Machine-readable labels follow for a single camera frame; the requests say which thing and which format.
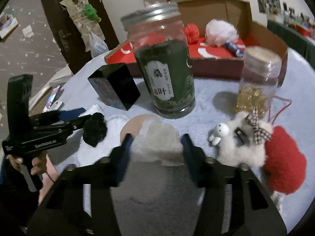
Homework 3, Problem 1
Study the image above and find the black rectangular box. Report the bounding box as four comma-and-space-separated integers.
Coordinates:
88, 63, 140, 111

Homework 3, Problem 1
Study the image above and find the black fuzzy scrunchie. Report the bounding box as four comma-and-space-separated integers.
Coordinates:
83, 112, 108, 147

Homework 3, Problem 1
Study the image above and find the blue white tube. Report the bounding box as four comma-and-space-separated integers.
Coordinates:
225, 41, 244, 58

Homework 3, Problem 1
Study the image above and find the green tea glass jar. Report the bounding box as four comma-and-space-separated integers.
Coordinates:
121, 2, 195, 118

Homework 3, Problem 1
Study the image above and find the green plush on door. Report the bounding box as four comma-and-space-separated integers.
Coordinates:
83, 4, 101, 22

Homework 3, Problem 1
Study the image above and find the plastic bag on door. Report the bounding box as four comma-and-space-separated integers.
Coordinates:
89, 32, 109, 58

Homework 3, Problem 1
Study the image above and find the red knitted ball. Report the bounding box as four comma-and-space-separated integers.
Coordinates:
183, 23, 200, 44

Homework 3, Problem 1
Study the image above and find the dark wooden door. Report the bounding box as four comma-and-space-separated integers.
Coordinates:
41, 0, 119, 74

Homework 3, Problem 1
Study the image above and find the white mesh pouch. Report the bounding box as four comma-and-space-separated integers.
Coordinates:
130, 117, 184, 166

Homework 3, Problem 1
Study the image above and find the person's left hand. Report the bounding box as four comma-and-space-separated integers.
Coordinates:
7, 151, 47, 175

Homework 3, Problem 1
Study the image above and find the red lined cardboard box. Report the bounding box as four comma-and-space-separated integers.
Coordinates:
105, 0, 287, 93

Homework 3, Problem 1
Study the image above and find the red plush heart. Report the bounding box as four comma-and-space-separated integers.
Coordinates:
264, 126, 307, 195

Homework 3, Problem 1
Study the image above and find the round beige powder puff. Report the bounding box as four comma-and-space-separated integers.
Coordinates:
120, 114, 157, 142

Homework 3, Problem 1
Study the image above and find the smartphone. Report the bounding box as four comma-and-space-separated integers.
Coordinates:
43, 85, 61, 112

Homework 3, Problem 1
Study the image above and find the white fluffy bear plush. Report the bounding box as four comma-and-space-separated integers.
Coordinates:
208, 111, 273, 168

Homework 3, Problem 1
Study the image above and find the clear jar with gold capsules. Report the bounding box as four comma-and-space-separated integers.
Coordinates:
236, 46, 282, 118

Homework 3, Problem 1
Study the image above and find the white mesh bath pouf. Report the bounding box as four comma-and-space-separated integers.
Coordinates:
205, 19, 239, 47

